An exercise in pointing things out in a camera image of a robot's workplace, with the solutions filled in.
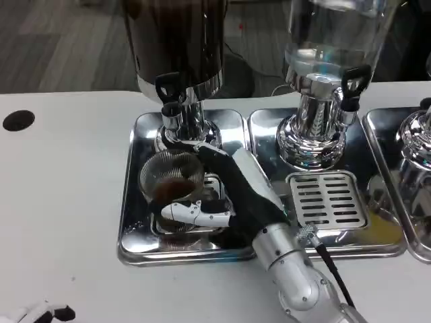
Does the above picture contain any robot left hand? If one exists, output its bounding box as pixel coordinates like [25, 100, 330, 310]
[0, 292, 77, 323]

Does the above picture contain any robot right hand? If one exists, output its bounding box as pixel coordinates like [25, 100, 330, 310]
[149, 141, 292, 242]

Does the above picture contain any clear ribbed glass cup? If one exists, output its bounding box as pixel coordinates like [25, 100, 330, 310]
[138, 149, 206, 234]

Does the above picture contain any steel drip tray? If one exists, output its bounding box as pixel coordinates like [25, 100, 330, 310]
[362, 106, 431, 264]
[247, 107, 410, 262]
[117, 109, 261, 267]

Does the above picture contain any dark coffee drink dispenser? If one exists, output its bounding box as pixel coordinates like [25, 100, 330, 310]
[123, 0, 226, 154]

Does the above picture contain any clear water drink dispenser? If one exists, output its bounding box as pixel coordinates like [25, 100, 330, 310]
[275, 0, 400, 171]

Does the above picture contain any chrome drink dispenser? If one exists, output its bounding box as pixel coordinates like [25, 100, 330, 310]
[395, 50, 431, 203]

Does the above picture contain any black round counter hole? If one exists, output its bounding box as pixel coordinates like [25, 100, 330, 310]
[2, 110, 36, 132]

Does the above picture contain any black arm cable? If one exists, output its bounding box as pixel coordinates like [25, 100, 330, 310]
[296, 224, 358, 309]

